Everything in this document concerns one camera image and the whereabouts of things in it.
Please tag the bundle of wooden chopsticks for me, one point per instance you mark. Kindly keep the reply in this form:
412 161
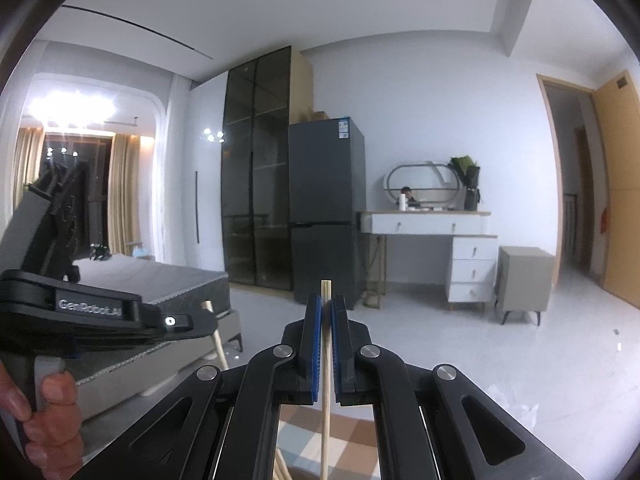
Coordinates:
281 470

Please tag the grey nightstand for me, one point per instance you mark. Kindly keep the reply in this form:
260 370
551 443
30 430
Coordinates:
525 280

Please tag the cardboard box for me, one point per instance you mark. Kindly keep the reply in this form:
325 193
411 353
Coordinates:
320 116

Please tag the red fire extinguisher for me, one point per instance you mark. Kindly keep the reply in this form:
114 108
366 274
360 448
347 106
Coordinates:
603 221

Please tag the wooden door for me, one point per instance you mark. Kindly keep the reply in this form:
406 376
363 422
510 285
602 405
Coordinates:
620 185

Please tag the dark grey refrigerator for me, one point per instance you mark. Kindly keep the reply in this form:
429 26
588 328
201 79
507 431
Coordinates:
325 185

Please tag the white dressing table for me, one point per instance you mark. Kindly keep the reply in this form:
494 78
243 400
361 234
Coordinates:
425 222

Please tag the white wardrobe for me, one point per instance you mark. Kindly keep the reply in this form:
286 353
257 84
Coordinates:
210 185

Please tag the dark grey quilted mattress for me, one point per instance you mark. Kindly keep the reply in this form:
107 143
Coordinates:
150 280

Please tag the potted green plant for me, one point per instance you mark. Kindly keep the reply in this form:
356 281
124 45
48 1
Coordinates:
470 180

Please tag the dark glass cabinet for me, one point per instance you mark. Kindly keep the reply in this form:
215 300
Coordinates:
255 160

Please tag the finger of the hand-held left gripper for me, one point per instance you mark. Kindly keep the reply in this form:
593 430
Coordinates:
185 322

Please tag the small black object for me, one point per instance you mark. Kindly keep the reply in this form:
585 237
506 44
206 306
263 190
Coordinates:
100 252

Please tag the black stair railing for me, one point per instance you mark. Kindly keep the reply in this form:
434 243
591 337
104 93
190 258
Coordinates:
571 222

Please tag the oval mirror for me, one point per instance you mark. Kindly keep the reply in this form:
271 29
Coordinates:
425 180

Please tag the wooden door frame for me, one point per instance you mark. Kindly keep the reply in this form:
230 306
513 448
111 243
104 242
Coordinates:
547 160

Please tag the bright ceiling lamp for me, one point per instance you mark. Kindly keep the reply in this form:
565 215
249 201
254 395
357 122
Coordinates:
70 107

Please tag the checked tablecloth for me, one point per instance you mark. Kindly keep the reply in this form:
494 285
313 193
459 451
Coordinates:
350 440

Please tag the beige curtain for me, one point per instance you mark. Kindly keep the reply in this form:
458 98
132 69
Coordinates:
125 185
27 170

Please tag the person's left hand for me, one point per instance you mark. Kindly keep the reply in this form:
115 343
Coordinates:
55 390

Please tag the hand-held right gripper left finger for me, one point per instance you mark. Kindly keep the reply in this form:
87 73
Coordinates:
314 350

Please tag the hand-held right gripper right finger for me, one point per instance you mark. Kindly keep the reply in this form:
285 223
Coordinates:
341 350

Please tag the pale wooden chopstick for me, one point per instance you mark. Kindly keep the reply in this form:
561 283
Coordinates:
220 350
325 435

